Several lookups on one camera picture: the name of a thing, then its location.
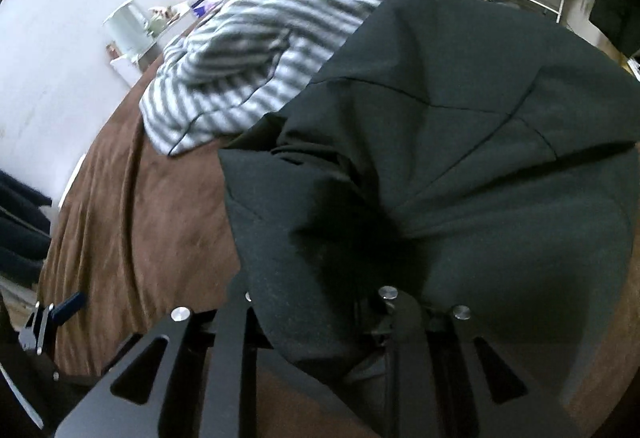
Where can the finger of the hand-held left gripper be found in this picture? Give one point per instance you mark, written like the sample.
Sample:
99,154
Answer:
69,307

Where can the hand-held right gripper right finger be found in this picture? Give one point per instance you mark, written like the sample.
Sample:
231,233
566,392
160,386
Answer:
407,333

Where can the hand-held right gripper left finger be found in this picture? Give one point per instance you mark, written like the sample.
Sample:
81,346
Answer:
235,343

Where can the black sweatshirt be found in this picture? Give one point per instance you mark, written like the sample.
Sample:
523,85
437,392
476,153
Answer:
450,118

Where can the dark navy cloth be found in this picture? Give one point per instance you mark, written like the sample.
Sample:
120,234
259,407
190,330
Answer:
20,228

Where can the brown blanket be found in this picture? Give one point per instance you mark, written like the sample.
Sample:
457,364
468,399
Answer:
150,228

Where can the white box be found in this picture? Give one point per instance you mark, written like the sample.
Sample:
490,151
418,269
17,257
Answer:
127,71

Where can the pale green pot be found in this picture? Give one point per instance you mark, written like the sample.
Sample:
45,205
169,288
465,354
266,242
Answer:
156,23

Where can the grey striped garment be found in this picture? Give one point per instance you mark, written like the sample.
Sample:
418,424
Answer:
250,43

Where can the blue plastic basin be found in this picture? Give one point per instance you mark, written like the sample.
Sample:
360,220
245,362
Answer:
207,1

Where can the black puffer jacket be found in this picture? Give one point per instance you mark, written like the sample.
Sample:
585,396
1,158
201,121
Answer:
617,8

